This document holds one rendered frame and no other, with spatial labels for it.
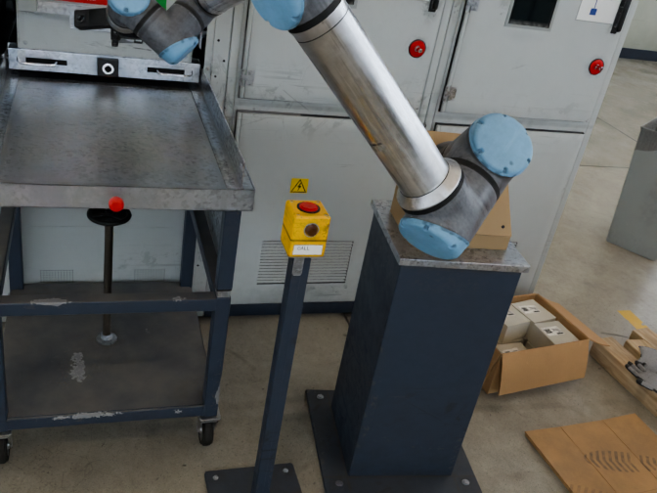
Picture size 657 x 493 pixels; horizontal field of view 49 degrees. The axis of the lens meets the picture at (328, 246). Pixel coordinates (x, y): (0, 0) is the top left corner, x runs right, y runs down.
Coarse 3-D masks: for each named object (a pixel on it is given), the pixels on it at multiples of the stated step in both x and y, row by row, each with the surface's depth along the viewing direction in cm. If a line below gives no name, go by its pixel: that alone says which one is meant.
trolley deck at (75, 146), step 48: (48, 96) 196; (96, 96) 202; (144, 96) 209; (192, 96) 216; (48, 144) 169; (96, 144) 173; (144, 144) 178; (192, 144) 183; (0, 192) 149; (48, 192) 152; (96, 192) 155; (144, 192) 158; (192, 192) 162; (240, 192) 165
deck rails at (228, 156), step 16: (0, 80) 188; (16, 80) 201; (0, 96) 188; (208, 96) 207; (0, 112) 179; (208, 112) 204; (0, 128) 171; (208, 128) 194; (224, 128) 184; (0, 144) 163; (224, 144) 184; (224, 160) 176; (240, 160) 165; (224, 176) 168; (240, 176) 165
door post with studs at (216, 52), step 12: (228, 12) 210; (216, 24) 211; (228, 24) 212; (216, 36) 213; (228, 36) 214; (216, 48) 215; (228, 48) 216; (204, 60) 216; (216, 60) 216; (216, 72) 218; (216, 84) 220; (216, 96) 222; (204, 276) 254; (204, 288) 257
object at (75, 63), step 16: (16, 48) 202; (16, 64) 204; (64, 64) 208; (80, 64) 209; (96, 64) 210; (128, 64) 213; (144, 64) 214; (160, 64) 215; (176, 64) 217; (192, 64) 218; (176, 80) 219; (192, 80) 221
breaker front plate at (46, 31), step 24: (48, 0) 199; (168, 0) 208; (24, 24) 201; (48, 24) 202; (72, 24) 204; (48, 48) 206; (72, 48) 207; (96, 48) 209; (120, 48) 211; (144, 48) 213
